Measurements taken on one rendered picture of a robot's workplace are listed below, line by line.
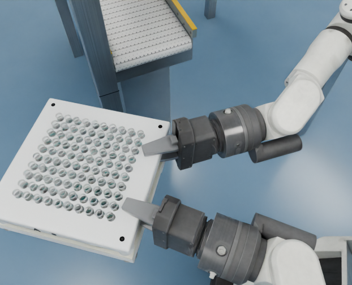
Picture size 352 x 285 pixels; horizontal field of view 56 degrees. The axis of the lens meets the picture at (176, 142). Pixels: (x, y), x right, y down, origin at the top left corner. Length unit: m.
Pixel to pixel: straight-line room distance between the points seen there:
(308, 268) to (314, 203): 1.31
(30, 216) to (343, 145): 1.73
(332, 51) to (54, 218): 0.57
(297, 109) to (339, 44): 0.16
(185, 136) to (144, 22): 0.68
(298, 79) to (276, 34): 1.88
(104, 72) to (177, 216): 0.55
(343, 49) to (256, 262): 0.43
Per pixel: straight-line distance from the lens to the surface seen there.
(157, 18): 1.18
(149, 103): 1.43
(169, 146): 0.58
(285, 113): 0.61
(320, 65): 0.70
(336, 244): 0.86
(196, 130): 0.57
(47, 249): 1.70
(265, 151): 0.64
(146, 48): 1.07
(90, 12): 0.82
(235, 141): 0.59
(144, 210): 0.53
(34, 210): 0.58
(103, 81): 0.96
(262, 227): 0.54
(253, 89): 2.12
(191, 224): 0.50
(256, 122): 0.60
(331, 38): 0.73
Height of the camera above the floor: 1.54
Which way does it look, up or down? 57 degrees down
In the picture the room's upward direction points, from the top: straight up
